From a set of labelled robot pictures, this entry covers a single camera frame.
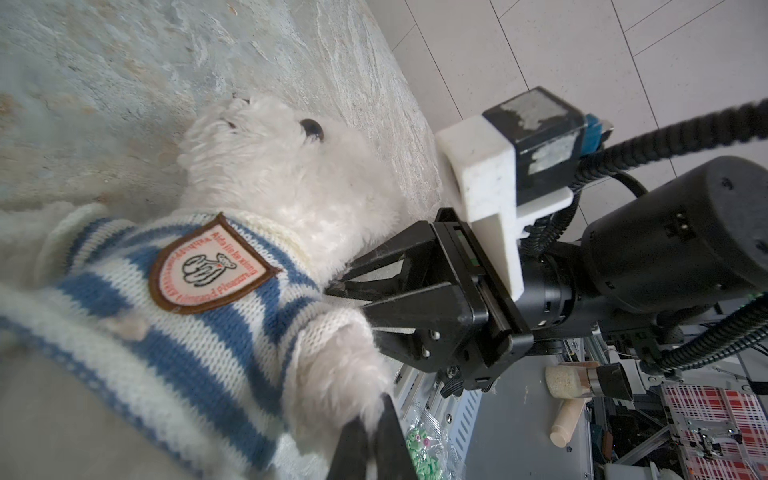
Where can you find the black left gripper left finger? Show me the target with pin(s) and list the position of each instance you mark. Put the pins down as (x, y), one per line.
(350, 459)

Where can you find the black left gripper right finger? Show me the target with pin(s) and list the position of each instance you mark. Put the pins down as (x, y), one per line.
(393, 461)

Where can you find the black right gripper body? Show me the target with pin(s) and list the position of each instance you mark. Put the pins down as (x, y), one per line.
(502, 330)

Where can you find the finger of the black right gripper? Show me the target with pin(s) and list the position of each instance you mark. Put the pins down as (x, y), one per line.
(428, 335)
(419, 251)

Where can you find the white fluffy teddy bear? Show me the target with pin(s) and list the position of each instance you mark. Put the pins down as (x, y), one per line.
(314, 177)

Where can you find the blue white striped knit sweater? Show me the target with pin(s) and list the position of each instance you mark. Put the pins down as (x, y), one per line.
(206, 331)

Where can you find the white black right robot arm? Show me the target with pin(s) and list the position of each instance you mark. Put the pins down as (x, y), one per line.
(678, 275)

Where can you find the clear bag of green parts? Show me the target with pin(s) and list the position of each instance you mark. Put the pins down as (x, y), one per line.
(431, 455)

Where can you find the aluminium front mounting rail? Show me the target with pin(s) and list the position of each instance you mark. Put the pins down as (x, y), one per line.
(417, 393)

